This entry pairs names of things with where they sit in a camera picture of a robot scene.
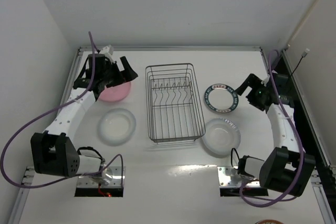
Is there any pink plate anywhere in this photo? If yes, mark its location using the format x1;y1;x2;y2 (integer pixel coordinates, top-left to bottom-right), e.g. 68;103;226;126
98;82;131;102

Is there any blue rimmed patterned plate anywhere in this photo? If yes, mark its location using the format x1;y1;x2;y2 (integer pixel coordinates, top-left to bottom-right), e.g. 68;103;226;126
204;83;239;114

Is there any white plate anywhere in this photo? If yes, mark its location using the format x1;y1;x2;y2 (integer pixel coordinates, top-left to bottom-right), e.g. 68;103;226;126
97;108;137;146
202;118;241;156

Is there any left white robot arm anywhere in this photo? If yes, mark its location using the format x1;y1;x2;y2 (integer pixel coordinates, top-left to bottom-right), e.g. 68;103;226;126
30;45;138;185

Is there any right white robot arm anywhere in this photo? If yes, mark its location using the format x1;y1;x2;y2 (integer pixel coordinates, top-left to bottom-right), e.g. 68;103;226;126
235;73;316;197

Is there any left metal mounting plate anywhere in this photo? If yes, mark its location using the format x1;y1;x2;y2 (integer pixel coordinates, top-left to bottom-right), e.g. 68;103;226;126
77;166;125;189

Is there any metal mounting plate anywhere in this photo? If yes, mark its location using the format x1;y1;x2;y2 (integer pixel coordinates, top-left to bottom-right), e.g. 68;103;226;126
217;166;260;189
77;166;125;189

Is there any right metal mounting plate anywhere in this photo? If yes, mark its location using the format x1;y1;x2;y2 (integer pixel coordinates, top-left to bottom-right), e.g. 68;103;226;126
217;166;260;189

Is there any brown round object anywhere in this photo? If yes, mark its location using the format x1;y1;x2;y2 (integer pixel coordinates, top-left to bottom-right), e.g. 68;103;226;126
255;219;284;224

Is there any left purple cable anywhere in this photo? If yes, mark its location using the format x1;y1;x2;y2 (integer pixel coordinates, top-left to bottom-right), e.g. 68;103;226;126
0;31;124;189

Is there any purple cable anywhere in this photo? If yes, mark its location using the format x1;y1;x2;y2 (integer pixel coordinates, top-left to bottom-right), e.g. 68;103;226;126
239;49;307;207
0;31;124;189

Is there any black cable with white plug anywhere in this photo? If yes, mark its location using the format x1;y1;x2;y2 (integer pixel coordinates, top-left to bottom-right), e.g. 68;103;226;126
288;48;310;83

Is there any wire dish rack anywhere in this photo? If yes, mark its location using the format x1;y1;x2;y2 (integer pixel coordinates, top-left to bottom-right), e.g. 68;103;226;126
145;63;206;144

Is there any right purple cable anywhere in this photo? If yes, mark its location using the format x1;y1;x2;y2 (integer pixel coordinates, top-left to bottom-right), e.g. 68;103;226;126
239;49;307;207

